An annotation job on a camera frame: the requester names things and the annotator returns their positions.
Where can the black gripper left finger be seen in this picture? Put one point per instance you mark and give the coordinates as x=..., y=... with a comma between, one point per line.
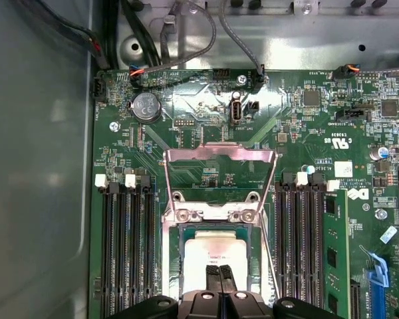
x=213, y=279

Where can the black board connector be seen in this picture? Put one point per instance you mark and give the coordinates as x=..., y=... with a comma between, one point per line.
x=99, y=87

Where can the green motherboard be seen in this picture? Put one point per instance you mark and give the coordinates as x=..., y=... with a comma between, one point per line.
x=286, y=109

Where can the CPU socket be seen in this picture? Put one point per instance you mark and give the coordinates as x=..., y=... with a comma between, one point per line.
x=171, y=266

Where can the internal USB port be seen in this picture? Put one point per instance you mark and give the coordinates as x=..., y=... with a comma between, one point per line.
x=236, y=111

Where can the metal socket cover frame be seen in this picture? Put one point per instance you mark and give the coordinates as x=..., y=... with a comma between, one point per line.
x=219, y=152

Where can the black expansion slot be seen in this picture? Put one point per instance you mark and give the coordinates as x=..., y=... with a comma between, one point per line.
x=354, y=299

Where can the silver board screw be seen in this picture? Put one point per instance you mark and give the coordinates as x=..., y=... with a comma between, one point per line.
x=114, y=126
x=380, y=213
x=241, y=79

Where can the silver coin battery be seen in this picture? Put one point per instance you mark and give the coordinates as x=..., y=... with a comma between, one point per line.
x=147, y=107

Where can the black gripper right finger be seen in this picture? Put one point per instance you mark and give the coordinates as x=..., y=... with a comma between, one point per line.
x=227, y=279

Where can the green RAM stick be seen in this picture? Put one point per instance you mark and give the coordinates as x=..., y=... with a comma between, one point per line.
x=336, y=239

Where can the black board header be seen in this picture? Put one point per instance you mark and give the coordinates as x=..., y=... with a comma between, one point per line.
x=352, y=115

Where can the black and grey PC case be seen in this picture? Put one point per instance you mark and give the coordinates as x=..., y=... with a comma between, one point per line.
x=36, y=166

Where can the silver topped CPU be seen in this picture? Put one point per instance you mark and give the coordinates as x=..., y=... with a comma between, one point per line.
x=199, y=259

